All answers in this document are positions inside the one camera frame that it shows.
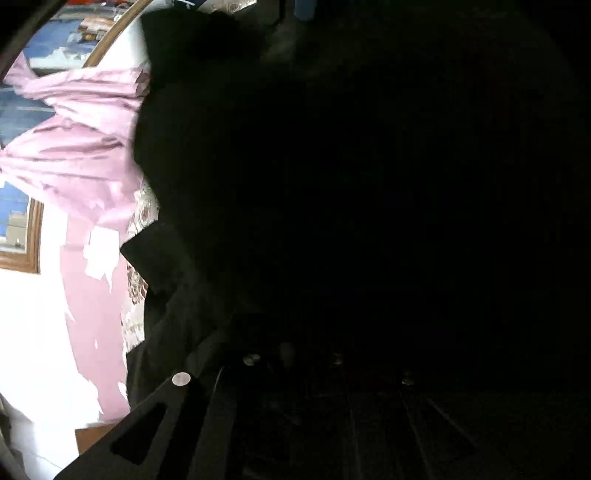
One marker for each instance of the floral bedsheet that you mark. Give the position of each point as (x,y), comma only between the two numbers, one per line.
(145,212)

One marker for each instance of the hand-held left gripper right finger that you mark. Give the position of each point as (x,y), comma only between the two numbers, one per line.
(406,384)

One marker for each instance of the black garment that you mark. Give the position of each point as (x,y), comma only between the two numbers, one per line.
(351,184)

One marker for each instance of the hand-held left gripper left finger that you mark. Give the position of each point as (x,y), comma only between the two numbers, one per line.
(203,371)

